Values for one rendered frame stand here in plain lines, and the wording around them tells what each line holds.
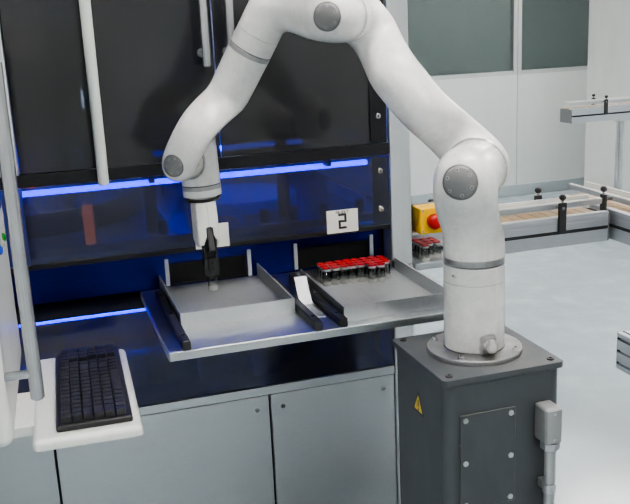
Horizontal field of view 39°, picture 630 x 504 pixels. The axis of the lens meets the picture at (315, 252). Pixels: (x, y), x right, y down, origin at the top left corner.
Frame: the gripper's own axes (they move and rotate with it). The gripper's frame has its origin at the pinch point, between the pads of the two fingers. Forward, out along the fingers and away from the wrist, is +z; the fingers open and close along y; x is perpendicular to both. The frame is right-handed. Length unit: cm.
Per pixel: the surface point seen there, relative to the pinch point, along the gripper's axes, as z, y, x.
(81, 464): 51, -20, -36
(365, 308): 11.1, 14.7, 30.7
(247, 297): 12.3, -11.2, 9.2
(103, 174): -21.3, -12.5, -20.2
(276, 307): 10.9, 4.5, 13.0
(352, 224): 0.9, -22.6, 40.2
